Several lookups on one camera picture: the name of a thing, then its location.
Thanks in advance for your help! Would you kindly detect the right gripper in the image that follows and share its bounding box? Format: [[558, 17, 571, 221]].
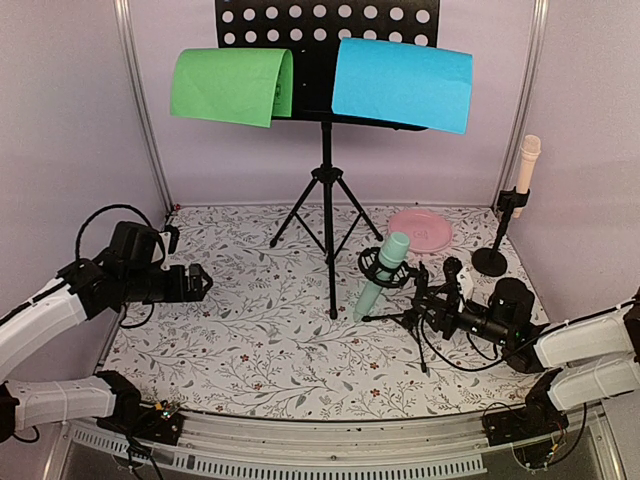
[[411, 285, 513, 347]]

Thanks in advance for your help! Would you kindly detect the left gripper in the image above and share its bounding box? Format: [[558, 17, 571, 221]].
[[123, 262, 213, 303]]

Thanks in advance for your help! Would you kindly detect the black shock mount tripod stand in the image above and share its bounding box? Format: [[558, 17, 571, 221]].
[[356, 245, 431, 374]]

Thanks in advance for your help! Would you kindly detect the mint green toy microphone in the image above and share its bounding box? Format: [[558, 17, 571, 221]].
[[353, 232, 410, 321]]

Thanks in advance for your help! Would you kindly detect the black round base mic stand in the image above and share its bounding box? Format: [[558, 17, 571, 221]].
[[471, 188, 530, 277]]

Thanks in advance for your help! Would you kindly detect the beige toy microphone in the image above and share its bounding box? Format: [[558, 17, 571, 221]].
[[512, 134, 541, 218]]

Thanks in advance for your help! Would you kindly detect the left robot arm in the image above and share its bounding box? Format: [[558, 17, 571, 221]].
[[1, 259, 213, 440]]

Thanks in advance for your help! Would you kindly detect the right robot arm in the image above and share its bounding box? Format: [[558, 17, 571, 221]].
[[412, 257, 639, 436]]

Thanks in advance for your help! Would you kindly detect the pink plate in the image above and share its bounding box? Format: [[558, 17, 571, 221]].
[[388, 209, 453, 254]]

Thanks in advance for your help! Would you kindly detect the floral table mat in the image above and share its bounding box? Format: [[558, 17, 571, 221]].
[[105, 205, 536, 421]]

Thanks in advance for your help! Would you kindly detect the green paper sheet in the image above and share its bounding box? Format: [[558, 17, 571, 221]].
[[170, 48, 294, 128]]

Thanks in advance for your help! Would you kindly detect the blue paper sheet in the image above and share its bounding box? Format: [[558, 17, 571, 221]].
[[332, 38, 473, 135]]

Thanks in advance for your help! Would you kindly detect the black music stand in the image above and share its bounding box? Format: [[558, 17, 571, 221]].
[[214, 0, 440, 319]]

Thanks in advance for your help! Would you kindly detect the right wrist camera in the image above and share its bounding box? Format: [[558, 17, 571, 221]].
[[443, 256, 475, 301]]

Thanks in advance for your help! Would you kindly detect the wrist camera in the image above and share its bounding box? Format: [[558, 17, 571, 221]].
[[160, 225, 180, 260], [443, 256, 475, 301]]

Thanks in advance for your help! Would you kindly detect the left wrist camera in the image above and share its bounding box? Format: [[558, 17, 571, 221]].
[[160, 225, 180, 260]]

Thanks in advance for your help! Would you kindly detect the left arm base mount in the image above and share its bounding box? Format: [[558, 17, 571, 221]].
[[96, 401, 185, 446]]

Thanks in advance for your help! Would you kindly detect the right aluminium frame post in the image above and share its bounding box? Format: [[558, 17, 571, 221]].
[[491, 0, 549, 211]]

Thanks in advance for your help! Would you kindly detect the aluminium frame post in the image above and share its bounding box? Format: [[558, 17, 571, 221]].
[[491, 0, 549, 211], [113, 0, 174, 214]]

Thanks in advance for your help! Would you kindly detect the aluminium front rail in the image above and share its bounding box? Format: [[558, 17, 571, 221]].
[[69, 409, 601, 476]]

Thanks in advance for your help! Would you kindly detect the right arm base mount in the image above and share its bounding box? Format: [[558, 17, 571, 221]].
[[481, 402, 569, 470]]

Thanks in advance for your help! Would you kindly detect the left aluminium frame post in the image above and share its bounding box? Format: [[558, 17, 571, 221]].
[[113, 0, 174, 214]]

